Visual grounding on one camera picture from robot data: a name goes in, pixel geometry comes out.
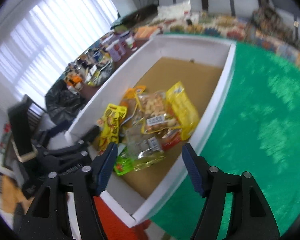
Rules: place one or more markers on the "cluttered side table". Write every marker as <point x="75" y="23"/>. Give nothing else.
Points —
<point x="95" y="65"/>

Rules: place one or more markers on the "yellow peanut snack bag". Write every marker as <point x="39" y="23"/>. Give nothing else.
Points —
<point x="157" y="114"/>

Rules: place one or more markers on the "orange nut snack packet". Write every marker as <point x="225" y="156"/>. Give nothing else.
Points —
<point x="130" y="102"/>

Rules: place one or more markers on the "black garbage bag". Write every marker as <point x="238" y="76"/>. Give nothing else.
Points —
<point x="61" y="104"/>

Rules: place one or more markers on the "red snack packet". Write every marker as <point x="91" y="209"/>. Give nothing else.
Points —
<point x="169" y="138"/>

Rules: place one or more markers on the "yellow chicken feet packet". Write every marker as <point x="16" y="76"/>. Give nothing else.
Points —
<point x="110" y="124"/>

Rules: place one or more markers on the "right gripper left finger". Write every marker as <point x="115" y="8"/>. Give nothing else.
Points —
<point x="63" y="199"/>

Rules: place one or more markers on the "dark floral fabric bundle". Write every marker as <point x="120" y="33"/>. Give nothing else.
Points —
<point x="269" y="22"/>

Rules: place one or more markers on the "green snack packet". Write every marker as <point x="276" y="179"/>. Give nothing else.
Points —
<point x="124" y="163"/>

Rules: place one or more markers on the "white plastic bag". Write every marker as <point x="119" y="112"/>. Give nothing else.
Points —
<point x="179" y="11"/>

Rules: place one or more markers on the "yellow snack packet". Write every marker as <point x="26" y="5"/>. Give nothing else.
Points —
<point x="183" y="109"/>

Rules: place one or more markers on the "gold clear snack bag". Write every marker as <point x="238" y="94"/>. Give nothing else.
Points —
<point x="143" y="149"/>

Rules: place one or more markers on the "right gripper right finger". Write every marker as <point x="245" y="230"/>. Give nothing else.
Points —
<point x="250" y="217"/>

